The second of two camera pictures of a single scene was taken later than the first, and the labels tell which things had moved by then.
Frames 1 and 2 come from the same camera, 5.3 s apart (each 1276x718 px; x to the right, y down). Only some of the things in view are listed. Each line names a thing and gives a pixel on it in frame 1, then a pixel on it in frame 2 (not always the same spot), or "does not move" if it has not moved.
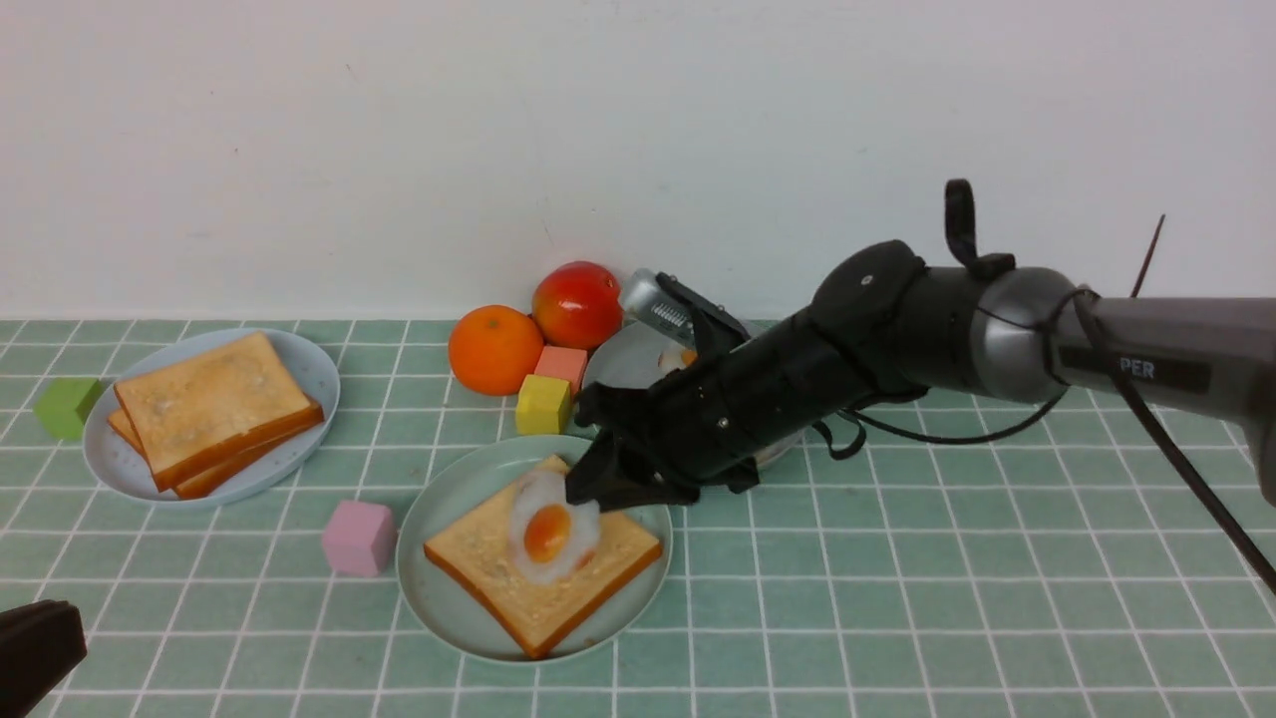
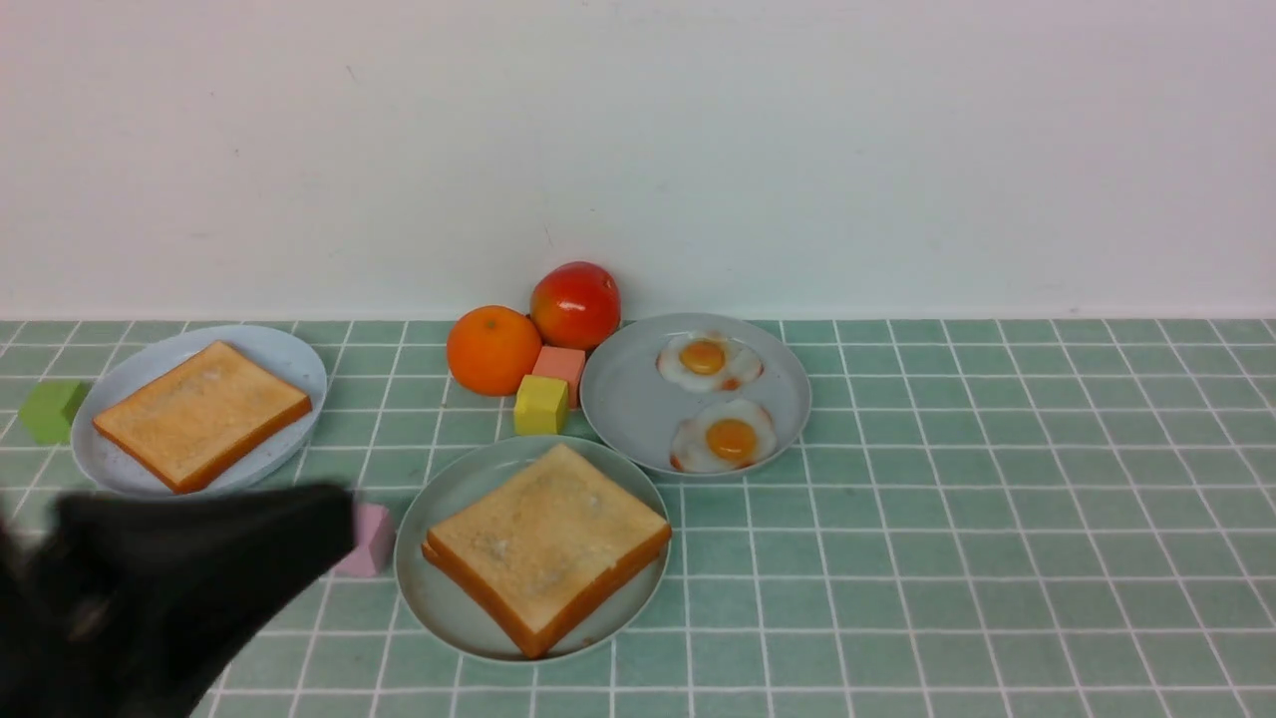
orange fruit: [491, 348] does not move
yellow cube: [543, 406] does not move
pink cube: [359, 539] does not move
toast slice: [196, 411] → [543, 544]
